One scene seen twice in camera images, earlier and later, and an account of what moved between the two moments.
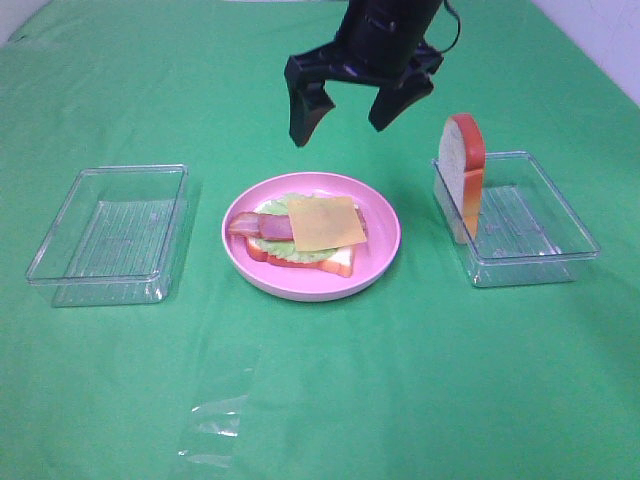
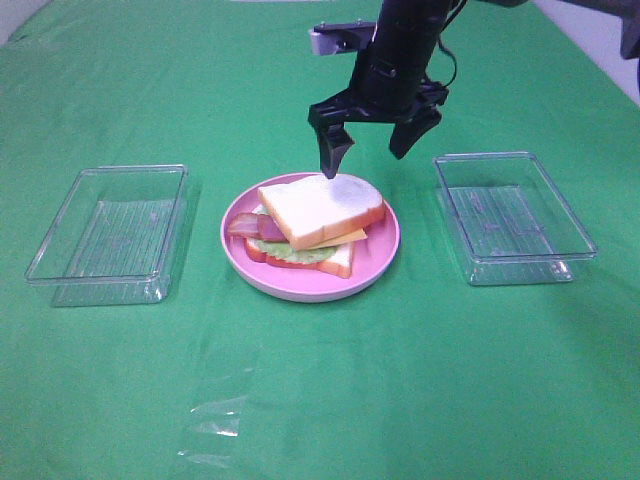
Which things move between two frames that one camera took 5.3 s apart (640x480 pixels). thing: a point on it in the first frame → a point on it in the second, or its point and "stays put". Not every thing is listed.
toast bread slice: x=461 y=164 → x=314 y=212
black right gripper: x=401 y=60 → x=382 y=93
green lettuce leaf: x=284 y=250 stays put
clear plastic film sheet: x=227 y=375 stays put
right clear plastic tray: x=511 y=223 stays put
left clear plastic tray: x=115 y=239 stays put
